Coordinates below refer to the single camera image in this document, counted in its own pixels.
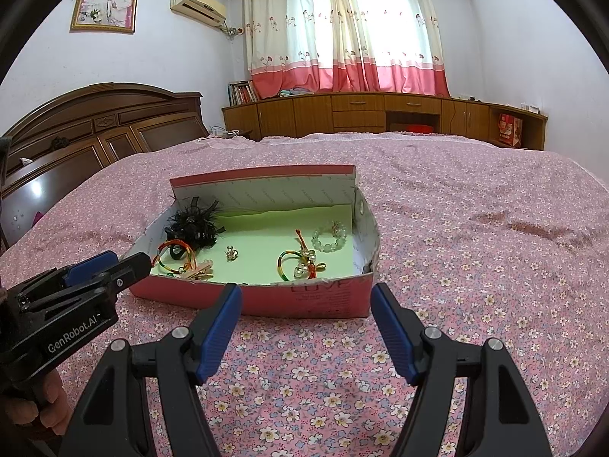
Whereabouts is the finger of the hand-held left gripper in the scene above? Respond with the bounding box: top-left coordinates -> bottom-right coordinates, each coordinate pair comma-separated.
97,252 -> 153,296
63,251 -> 121,287

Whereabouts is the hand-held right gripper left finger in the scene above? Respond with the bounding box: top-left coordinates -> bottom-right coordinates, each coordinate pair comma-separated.
57,283 -> 243,457

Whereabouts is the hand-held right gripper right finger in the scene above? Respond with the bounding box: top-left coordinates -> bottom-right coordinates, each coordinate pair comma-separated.
370,283 -> 558,457

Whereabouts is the multicolour braided cord bracelet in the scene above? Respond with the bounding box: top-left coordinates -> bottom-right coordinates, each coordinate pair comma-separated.
156,240 -> 199,277

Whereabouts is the pink cardboard box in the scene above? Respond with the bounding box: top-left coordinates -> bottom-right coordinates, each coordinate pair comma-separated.
129,165 -> 382,320

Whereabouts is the braided bracelet with gold bell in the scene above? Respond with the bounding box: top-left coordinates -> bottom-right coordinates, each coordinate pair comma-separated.
277,228 -> 329,281

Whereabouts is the person's left hand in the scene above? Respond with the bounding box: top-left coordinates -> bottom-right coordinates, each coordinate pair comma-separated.
0,369 -> 73,439

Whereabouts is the black feather hair clip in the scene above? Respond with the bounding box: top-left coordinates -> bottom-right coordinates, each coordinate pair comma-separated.
164,198 -> 227,260

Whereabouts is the green paper liner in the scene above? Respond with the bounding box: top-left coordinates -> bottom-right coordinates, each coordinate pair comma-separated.
151,202 -> 365,287

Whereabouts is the pink floral bedspread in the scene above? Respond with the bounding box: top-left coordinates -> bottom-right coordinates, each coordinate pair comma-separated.
0,131 -> 609,457

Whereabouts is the dark wooden headboard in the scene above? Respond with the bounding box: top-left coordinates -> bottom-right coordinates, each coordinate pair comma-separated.
0,82 -> 210,254

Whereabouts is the row of books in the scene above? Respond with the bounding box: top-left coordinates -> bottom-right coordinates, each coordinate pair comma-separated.
228,81 -> 260,105

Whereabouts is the long wooden cabinet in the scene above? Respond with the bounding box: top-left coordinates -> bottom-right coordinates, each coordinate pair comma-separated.
222,93 -> 548,152

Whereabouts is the red printed carton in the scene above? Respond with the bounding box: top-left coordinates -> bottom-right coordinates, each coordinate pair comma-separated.
497,113 -> 523,148

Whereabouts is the white and pink floral curtain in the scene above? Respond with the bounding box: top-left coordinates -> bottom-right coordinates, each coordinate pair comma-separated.
242,0 -> 452,99

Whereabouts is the clear bead bracelet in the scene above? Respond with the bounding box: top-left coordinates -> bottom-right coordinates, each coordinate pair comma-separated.
311,221 -> 348,253

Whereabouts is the white cable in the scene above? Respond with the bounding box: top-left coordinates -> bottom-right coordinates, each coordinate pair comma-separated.
206,126 -> 253,140

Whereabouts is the framed wall photo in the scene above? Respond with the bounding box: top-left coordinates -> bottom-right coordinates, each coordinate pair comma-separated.
70,0 -> 142,35

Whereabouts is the wall air conditioner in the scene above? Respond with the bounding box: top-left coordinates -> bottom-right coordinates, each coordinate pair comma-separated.
170,0 -> 228,27

